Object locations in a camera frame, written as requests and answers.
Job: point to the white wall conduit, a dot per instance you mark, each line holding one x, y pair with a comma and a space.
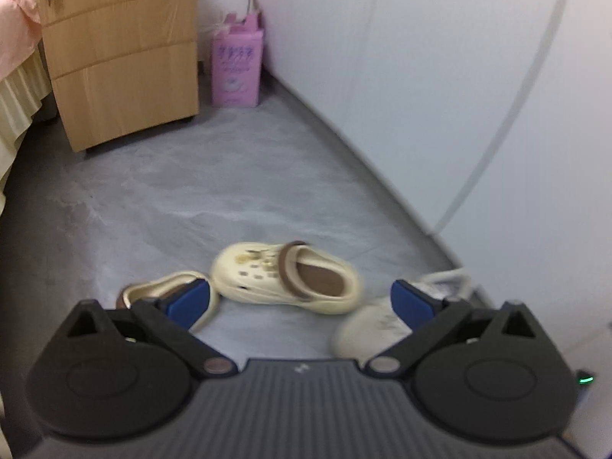
521, 105

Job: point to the cream bed skirt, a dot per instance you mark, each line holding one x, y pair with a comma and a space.
19, 100

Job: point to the white lace-up sneaker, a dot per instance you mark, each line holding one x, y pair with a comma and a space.
377, 325

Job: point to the pink bed sheet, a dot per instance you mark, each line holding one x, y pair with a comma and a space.
16, 33

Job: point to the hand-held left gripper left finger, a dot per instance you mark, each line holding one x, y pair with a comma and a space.
187, 303

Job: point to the wooden drawer cabinet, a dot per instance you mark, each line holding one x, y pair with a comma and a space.
124, 52

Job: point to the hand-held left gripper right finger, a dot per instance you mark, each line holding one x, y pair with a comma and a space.
412, 303

